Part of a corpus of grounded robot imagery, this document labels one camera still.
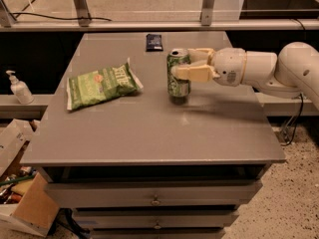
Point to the open cardboard box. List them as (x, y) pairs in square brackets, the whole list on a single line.
[(24, 206)]

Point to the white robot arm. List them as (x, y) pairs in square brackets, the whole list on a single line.
[(291, 72)]

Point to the white pump bottle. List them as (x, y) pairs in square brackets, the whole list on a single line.
[(20, 89)]

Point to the metal window rail frame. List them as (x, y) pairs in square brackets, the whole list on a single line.
[(158, 15)]

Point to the green chip bag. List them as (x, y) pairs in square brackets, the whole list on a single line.
[(101, 86)]

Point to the grey drawer cabinet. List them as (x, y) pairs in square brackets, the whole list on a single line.
[(145, 166)]

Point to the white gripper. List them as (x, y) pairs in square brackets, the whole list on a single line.
[(228, 65)]

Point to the green soda can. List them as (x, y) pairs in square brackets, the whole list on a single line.
[(176, 87)]

